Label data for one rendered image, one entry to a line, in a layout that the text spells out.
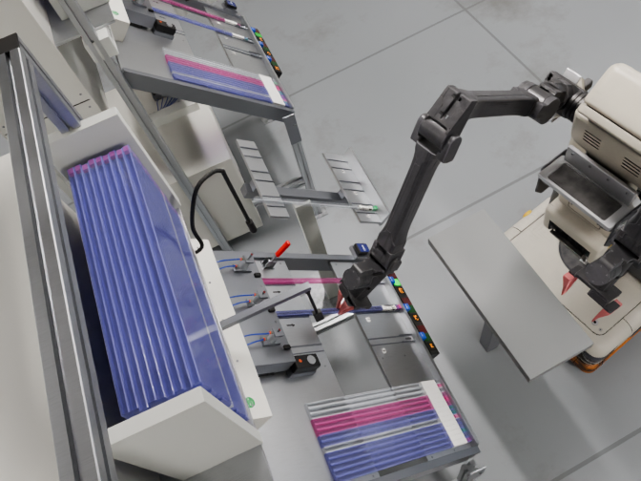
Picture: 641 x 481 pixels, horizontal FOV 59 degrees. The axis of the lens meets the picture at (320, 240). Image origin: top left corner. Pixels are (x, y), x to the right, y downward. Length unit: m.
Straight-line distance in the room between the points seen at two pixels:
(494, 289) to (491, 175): 1.09
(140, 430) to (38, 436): 0.14
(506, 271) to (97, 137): 1.42
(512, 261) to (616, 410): 0.83
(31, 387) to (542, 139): 2.73
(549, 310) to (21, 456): 1.61
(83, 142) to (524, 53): 2.82
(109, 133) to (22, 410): 0.53
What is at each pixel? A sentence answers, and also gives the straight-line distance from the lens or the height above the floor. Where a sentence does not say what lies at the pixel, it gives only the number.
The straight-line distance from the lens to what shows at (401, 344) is 1.77.
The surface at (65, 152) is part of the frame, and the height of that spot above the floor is 1.68.
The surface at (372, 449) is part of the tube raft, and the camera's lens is 1.48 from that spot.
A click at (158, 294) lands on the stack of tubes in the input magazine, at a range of 0.95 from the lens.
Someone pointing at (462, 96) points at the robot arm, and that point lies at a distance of 1.32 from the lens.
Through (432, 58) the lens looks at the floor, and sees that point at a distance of 3.55.
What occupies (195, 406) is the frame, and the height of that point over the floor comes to 1.71.
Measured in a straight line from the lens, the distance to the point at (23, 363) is 0.95.
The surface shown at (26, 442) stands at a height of 1.72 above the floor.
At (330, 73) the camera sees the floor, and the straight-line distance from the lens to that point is 3.54.
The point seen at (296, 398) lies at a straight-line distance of 1.43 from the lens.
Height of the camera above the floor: 2.44
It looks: 59 degrees down
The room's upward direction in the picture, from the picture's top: 18 degrees counter-clockwise
